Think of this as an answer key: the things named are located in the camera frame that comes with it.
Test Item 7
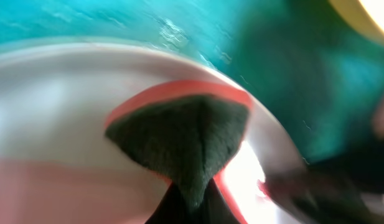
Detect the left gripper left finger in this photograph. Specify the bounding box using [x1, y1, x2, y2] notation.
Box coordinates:
[145, 184, 190, 224]

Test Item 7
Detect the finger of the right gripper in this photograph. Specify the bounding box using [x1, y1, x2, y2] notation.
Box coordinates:
[259, 172, 366, 224]

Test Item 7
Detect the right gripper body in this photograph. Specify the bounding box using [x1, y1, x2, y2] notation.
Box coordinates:
[306, 136, 384, 224]

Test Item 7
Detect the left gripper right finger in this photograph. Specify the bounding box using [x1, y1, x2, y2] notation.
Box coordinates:
[200, 179, 239, 224]

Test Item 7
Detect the orange and green sponge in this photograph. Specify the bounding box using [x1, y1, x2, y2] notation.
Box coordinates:
[105, 80, 253, 224]

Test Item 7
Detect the light blue plate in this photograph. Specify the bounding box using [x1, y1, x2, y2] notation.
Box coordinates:
[0, 42, 307, 224]

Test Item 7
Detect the teal plastic tray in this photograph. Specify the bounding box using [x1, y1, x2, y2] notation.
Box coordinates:
[0, 0, 384, 162]

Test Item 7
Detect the yellow-green plate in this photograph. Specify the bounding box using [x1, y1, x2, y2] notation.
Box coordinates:
[329, 0, 384, 45]

